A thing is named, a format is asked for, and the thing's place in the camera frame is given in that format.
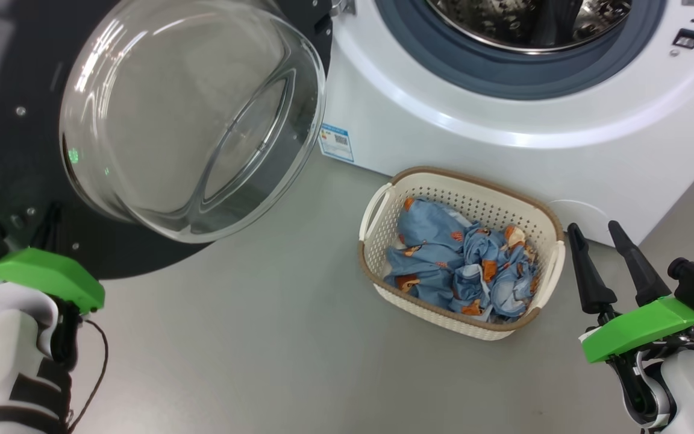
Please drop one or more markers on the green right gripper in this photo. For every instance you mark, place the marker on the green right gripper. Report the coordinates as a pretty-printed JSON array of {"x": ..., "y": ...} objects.
[{"x": 642, "y": 328}]

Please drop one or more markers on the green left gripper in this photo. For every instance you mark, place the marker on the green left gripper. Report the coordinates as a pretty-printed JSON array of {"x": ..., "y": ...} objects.
[{"x": 52, "y": 274}]

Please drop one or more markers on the blue bear-print garment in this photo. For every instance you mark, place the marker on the blue bear-print garment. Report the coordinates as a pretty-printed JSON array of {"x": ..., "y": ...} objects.
[
  {"x": 503, "y": 271},
  {"x": 425, "y": 241}
]

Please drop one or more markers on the black-rimmed glass washer door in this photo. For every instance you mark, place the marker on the black-rimmed glass washer door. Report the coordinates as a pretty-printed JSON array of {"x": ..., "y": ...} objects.
[{"x": 190, "y": 120}]

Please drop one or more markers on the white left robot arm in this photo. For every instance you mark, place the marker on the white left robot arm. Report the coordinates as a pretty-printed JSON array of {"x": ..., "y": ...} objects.
[{"x": 3, "y": 349}]

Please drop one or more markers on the white front-load washing machine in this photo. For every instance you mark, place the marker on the white front-load washing machine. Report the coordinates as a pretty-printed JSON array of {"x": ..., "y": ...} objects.
[{"x": 503, "y": 150}]

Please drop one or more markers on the black door latch socket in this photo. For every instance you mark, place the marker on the black door latch socket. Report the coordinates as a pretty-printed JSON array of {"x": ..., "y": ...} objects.
[{"x": 687, "y": 38}]

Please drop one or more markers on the chrome door hinge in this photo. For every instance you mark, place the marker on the chrome door hinge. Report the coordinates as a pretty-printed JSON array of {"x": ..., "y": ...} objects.
[{"x": 342, "y": 6}]

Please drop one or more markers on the round filter cover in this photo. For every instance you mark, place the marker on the round filter cover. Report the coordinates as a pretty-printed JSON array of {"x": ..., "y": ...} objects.
[{"x": 582, "y": 214}]

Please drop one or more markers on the cream perforated laundry basket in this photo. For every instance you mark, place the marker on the cream perforated laundry basket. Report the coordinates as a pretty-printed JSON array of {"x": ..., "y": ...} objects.
[{"x": 377, "y": 241}]

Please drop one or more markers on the perforated steel drum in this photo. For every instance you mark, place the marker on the perforated steel drum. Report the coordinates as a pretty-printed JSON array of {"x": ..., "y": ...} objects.
[{"x": 503, "y": 24}]

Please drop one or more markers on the blue energy label sticker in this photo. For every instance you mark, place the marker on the blue energy label sticker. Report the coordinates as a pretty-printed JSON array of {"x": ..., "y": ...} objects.
[{"x": 336, "y": 143}]

